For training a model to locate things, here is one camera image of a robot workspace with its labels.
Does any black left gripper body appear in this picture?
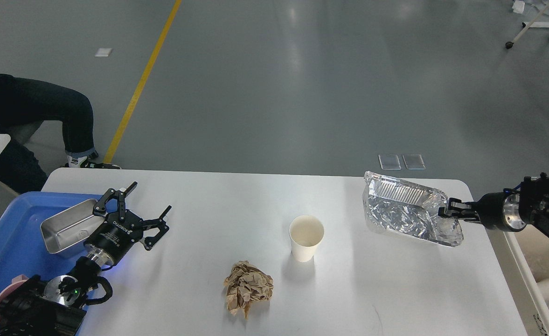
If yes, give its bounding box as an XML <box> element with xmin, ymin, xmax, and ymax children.
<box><xmin>84</xmin><ymin>212</ymin><xmax>149</xmax><ymax>266</ymax></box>

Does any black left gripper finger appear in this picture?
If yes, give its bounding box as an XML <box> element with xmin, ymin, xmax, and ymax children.
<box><xmin>92</xmin><ymin>182</ymin><xmax>139</xmax><ymax>224</ymax></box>
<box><xmin>137</xmin><ymin>205</ymin><xmax>172</xmax><ymax>251</ymax></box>

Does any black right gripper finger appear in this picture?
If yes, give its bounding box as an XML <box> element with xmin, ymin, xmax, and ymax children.
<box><xmin>438</xmin><ymin>208</ymin><xmax>481</xmax><ymax>224</ymax></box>
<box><xmin>448</xmin><ymin>198</ymin><xmax>478</xmax><ymax>212</ymax></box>

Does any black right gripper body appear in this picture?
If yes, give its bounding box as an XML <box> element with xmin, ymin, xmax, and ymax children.
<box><xmin>475</xmin><ymin>193</ymin><xmax>527</xmax><ymax>232</ymax></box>

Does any stainless steel rectangular tray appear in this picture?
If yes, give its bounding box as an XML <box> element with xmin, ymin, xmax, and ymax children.
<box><xmin>40</xmin><ymin>199</ymin><xmax>103</xmax><ymax>258</ymax></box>

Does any aluminium foil tray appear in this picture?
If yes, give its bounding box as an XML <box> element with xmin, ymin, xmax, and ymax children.
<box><xmin>362</xmin><ymin>171</ymin><xmax>464</xmax><ymax>247</ymax></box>

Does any brown paper ball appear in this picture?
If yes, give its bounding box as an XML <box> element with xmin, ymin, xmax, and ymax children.
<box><xmin>223</xmin><ymin>261</ymin><xmax>274</xmax><ymax>320</ymax></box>

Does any pink ribbed mug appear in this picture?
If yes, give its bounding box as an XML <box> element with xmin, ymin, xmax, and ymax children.
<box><xmin>0</xmin><ymin>274</ymin><xmax>29</xmax><ymax>303</ymax></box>

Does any white paper cup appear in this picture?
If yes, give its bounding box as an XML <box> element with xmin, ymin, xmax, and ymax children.
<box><xmin>289</xmin><ymin>215</ymin><xmax>325</xmax><ymax>262</ymax></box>

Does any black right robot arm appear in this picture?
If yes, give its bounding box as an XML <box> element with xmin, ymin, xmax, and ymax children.
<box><xmin>438</xmin><ymin>172</ymin><xmax>549</xmax><ymax>238</ymax></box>

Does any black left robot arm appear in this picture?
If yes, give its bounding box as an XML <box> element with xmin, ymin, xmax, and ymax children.
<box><xmin>0</xmin><ymin>182</ymin><xmax>171</xmax><ymax>336</ymax></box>

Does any white plastic bin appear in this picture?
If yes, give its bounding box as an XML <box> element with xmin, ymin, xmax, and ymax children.
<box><xmin>487</xmin><ymin>226</ymin><xmax>549</xmax><ymax>336</ymax></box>

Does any clear floor plate right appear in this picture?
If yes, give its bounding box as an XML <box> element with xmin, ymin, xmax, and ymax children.
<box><xmin>402</xmin><ymin>154</ymin><xmax>426</xmax><ymax>170</ymax></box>

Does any clear floor plate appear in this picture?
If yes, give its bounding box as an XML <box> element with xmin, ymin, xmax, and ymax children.
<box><xmin>378</xmin><ymin>154</ymin><xmax>402</xmax><ymax>170</ymax></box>
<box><xmin>402</xmin><ymin>154</ymin><xmax>426</xmax><ymax>170</ymax></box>

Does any clear floor plate left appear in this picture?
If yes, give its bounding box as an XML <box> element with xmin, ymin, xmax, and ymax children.
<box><xmin>378</xmin><ymin>154</ymin><xmax>402</xmax><ymax>170</ymax></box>

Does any blue plastic bin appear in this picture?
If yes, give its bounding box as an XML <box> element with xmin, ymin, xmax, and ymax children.
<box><xmin>0</xmin><ymin>192</ymin><xmax>111</xmax><ymax>336</ymax></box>

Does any seated person in black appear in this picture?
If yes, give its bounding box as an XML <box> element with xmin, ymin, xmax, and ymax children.
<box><xmin>0</xmin><ymin>74</ymin><xmax>118</xmax><ymax>194</ymax></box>

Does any white paper scrap on floor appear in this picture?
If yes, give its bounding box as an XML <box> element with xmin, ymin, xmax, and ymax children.
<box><xmin>94</xmin><ymin>48</ymin><xmax>113</xmax><ymax>57</ymax></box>

